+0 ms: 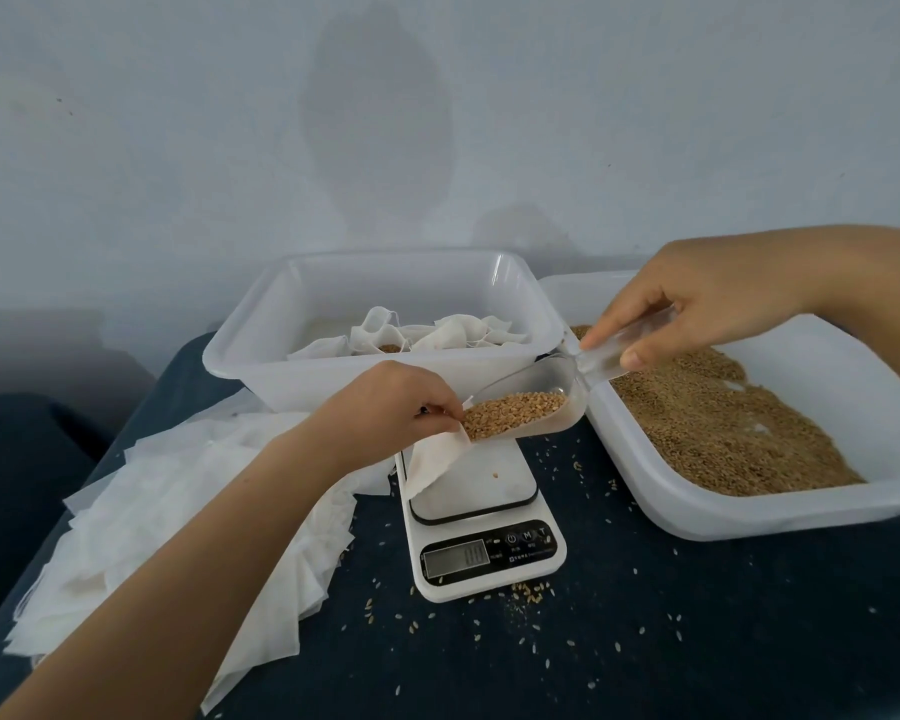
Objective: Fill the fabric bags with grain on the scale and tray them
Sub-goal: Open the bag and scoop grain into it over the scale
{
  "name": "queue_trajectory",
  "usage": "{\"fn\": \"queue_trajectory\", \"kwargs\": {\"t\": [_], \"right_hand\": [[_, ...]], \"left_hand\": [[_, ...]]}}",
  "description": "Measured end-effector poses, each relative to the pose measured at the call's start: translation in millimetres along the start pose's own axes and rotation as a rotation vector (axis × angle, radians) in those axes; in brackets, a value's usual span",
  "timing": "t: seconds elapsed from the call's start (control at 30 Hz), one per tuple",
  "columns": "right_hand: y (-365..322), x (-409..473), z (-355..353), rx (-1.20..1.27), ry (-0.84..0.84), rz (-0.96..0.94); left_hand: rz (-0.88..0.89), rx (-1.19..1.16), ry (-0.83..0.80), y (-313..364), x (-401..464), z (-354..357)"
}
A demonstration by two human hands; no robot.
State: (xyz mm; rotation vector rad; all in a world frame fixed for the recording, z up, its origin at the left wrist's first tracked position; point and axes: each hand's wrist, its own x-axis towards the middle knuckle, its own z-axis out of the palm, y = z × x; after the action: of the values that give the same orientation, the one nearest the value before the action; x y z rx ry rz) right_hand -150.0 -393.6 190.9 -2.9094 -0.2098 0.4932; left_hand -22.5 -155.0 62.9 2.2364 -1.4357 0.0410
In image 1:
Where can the person's right hand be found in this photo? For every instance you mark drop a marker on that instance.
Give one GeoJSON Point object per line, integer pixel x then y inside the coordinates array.
{"type": "Point", "coordinates": [705, 292]}

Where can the person's left hand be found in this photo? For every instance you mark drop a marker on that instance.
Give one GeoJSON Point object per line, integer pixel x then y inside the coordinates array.
{"type": "Point", "coordinates": [375, 412]}

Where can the white mesh bag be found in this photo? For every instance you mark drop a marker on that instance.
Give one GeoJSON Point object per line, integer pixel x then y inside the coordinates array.
{"type": "Point", "coordinates": [428, 457]}

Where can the white plastic tub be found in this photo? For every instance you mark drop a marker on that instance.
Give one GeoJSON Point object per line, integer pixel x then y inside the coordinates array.
{"type": "Point", "coordinates": [270, 367]}

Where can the brown grain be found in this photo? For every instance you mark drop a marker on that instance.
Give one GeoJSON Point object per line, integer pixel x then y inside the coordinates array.
{"type": "Point", "coordinates": [735, 427]}

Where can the clear plastic scoop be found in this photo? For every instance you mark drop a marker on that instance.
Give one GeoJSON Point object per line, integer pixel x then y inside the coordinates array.
{"type": "Point", "coordinates": [548, 390]}

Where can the white tray of grain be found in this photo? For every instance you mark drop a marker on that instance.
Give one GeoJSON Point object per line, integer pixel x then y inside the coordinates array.
{"type": "Point", "coordinates": [675, 510]}

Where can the pile of white bags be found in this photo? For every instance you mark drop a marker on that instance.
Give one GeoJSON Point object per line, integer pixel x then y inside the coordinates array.
{"type": "Point", "coordinates": [135, 517]}

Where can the person's left forearm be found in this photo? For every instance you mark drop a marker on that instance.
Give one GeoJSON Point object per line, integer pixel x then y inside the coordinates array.
{"type": "Point", "coordinates": [150, 607]}

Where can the white digital kitchen scale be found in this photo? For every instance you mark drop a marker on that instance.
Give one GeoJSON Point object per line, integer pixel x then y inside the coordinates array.
{"type": "Point", "coordinates": [488, 555]}

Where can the dark blue tablecloth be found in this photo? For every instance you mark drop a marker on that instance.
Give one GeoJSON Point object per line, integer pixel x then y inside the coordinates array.
{"type": "Point", "coordinates": [23, 502]}
{"type": "Point", "coordinates": [690, 637]}

